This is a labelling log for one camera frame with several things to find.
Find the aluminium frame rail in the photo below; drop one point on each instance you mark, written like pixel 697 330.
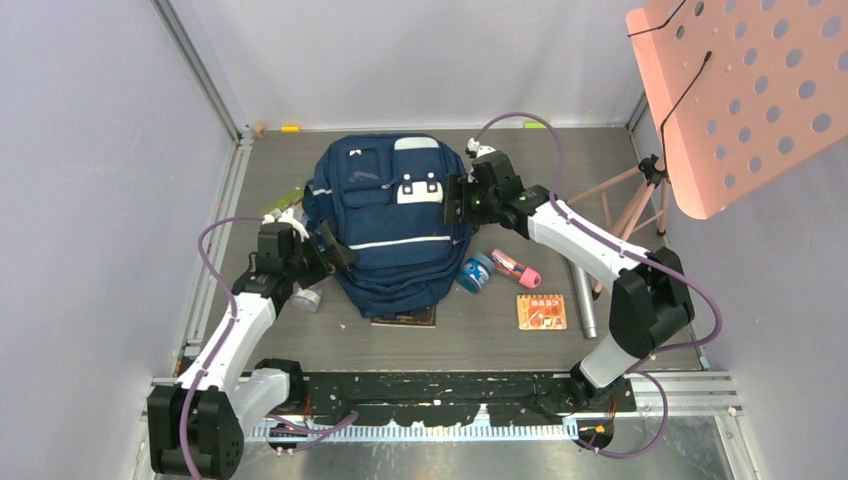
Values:
pixel 186 48

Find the small clear plastic jar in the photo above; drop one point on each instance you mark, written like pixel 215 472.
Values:
pixel 307 299

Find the dark Three Days book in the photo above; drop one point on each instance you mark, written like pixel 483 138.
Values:
pixel 425 318

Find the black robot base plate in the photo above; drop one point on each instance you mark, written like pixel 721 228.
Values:
pixel 442 399

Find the orange spiral notepad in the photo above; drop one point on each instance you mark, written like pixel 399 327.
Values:
pixel 541 312

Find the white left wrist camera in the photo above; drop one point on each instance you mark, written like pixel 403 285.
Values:
pixel 293 216

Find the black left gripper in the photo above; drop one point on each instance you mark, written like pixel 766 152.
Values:
pixel 322 268

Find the small wooden cube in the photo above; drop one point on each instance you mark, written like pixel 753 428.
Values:
pixel 259 129

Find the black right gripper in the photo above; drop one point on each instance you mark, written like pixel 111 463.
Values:
pixel 455 190

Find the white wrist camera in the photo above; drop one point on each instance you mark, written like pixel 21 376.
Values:
pixel 475 150
pixel 293 216

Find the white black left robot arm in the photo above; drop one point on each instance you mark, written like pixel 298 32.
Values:
pixel 198 424

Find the silver metal cylinder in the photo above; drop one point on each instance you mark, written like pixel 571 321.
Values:
pixel 585 303

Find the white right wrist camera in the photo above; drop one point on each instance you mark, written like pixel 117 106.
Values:
pixel 475 150

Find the navy blue backpack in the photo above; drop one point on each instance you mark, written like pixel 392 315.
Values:
pixel 383 196

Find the blue green landscape book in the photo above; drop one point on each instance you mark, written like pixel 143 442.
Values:
pixel 290 199

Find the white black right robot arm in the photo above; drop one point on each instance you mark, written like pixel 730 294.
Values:
pixel 650 302

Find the blue lidded round container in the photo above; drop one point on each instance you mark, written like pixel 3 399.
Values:
pixel 475 273

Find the pink perforated stand board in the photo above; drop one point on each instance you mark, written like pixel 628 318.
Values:
pixel 740 91

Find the pink pencil case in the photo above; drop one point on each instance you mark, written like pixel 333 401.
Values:
pixel 510 267

